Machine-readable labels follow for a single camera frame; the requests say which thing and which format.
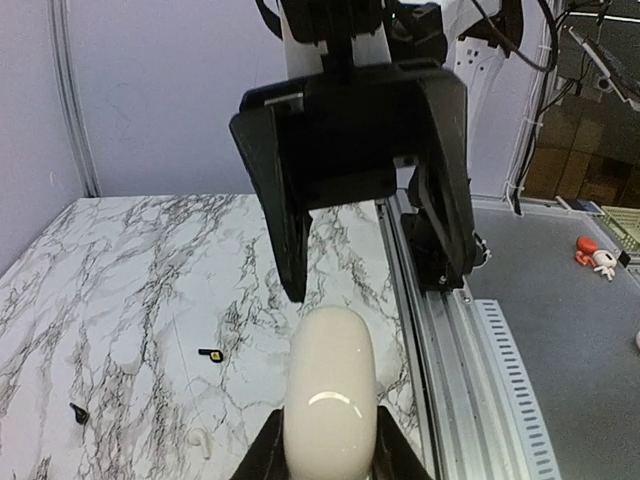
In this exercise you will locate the aluminium front rail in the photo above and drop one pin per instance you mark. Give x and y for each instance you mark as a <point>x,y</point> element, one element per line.
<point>478,415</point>

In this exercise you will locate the red and white toy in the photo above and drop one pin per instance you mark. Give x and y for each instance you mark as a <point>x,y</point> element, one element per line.
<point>601,261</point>

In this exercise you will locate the white earbud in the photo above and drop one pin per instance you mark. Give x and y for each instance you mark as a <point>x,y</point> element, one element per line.
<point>198,437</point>

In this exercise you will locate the black earbud centre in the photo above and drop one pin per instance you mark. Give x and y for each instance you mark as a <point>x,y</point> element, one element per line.
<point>80,414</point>

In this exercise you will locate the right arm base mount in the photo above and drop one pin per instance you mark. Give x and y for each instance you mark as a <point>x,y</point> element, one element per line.
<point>433,269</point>

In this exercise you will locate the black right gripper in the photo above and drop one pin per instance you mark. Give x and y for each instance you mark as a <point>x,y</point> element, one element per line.
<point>330,139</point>

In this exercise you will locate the black earbud with yellow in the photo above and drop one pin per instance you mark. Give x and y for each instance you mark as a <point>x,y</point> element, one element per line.
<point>215,355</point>

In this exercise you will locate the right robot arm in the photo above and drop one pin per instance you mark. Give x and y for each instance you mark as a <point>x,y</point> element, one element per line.
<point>467,38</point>

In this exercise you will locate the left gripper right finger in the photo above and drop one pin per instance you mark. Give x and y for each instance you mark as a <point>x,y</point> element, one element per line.
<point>394,458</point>

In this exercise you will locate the white earbud charging case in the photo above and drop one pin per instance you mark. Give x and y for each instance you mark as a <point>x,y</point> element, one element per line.
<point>330,404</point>

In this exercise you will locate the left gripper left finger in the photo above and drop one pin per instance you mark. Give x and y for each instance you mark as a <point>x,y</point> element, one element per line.
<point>265,459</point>

